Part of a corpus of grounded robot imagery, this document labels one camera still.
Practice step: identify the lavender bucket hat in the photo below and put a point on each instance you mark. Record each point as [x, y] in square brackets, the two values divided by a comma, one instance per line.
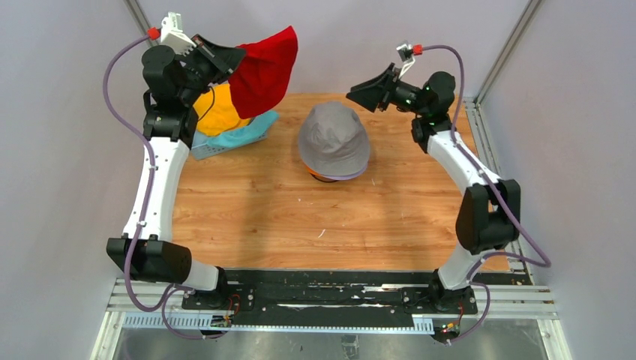
[341, 178]

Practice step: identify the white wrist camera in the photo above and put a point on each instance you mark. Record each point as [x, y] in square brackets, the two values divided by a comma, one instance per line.
[406, 53]
[173, 36]

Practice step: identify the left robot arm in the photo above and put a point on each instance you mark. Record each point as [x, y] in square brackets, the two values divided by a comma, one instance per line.
[176, 77]

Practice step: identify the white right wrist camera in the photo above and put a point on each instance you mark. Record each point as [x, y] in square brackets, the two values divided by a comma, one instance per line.
[406, 53]

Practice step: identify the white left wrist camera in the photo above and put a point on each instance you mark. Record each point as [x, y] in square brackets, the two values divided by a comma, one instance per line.
[173, 36]

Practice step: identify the red bucket hat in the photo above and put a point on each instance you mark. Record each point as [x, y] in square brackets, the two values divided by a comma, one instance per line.
[262, 78]

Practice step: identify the black wire hat stand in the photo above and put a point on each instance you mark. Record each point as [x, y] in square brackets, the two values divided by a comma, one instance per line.
[327, 180]

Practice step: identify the yellow bucket hat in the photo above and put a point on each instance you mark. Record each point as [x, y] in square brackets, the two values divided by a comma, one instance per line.
[217, 113]

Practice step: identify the left aluminium corner rail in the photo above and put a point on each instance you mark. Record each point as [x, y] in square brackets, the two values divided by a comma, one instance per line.
[138, 15]

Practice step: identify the orange bucket hat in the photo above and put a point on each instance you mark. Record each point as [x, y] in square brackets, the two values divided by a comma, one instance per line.
[314, 174]

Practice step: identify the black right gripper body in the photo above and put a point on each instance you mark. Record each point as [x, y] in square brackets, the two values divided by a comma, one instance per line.
[396, 93]

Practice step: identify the teal plastic basket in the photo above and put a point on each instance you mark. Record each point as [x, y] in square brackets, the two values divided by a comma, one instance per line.
[207, 146]

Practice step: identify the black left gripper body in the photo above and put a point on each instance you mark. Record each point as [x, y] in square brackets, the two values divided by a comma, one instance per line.
[202, 67]

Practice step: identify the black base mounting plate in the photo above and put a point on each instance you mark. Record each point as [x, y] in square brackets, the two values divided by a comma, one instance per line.
[308, 299]

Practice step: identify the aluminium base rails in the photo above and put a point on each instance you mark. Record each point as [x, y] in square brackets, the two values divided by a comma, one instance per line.
[517, 324]

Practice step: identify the aluminium corner frame rail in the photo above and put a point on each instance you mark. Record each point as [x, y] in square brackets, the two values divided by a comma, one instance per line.
[474, 106]

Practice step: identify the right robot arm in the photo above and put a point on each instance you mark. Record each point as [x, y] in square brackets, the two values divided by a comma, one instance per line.
[490, 205]

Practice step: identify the teal bucket hat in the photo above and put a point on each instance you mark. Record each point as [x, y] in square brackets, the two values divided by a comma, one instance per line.
[262, 122]

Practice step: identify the grey bucket hat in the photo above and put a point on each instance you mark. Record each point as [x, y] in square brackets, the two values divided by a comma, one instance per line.
[332, 140]

